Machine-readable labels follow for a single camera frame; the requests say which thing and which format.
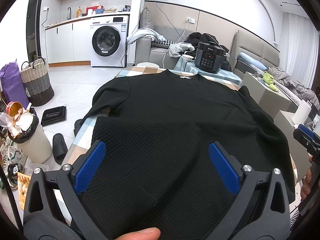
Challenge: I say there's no orange snack bag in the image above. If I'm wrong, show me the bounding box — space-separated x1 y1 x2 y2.
17 172 31 210

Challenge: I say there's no purple paper bag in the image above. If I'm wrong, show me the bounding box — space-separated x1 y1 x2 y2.
1 61 29 109

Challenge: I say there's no white round stool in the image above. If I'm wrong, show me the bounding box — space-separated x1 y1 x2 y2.
136 62 160 68

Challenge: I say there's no green plush toy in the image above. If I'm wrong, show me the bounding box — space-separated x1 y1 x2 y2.
263 71 279 92

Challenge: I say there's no person right hand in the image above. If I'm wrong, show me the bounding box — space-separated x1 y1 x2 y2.
300 167 312 200

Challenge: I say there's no woven laundry basket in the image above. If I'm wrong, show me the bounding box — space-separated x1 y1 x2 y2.
20 56 54 107

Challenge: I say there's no blue pillow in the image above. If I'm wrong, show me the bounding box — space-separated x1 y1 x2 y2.
239 52 268 72

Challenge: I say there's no white washing machine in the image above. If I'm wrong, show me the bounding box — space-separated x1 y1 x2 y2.
90 14 130 68

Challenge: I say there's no checkered table cloth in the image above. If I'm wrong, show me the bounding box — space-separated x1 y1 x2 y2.
62 67 240 164

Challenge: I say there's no grey bedside cabinet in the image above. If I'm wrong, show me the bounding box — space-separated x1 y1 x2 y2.
241 72 292 118

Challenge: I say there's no small teal checkered table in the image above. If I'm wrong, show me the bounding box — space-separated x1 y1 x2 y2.
174 57 242 86

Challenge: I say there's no white kitchen cabinet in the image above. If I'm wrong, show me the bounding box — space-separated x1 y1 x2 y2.
46 20 91 67

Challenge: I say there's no white trash bin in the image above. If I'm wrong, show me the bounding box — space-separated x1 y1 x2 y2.
8 108 52 164

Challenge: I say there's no grey near cabinet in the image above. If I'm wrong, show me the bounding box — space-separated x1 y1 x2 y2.
274 111 311 183

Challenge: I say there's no pile of black clothes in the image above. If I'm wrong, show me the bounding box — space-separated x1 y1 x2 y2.
185 32 232 72

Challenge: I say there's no grey sofa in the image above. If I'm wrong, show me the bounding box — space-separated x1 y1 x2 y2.
134 6 198 70

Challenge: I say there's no black slipper far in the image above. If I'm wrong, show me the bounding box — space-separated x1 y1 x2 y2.
74 119 82 137

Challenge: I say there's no black plastic tray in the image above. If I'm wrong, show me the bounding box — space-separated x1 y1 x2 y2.
41 106 67 126

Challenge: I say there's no person left hand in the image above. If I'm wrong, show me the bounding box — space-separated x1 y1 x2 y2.
116 227 161 240

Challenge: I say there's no black slipper near bin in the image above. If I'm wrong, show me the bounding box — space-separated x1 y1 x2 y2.
52 133 68 165

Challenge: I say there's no black electric pressure cooker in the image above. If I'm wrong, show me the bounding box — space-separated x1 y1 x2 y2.
195 42 225 74

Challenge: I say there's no black knit sweater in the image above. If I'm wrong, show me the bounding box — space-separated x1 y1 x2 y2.
82 70 295 239

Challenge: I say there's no grey bed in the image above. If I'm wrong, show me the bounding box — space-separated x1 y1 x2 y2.
229 30 319 109

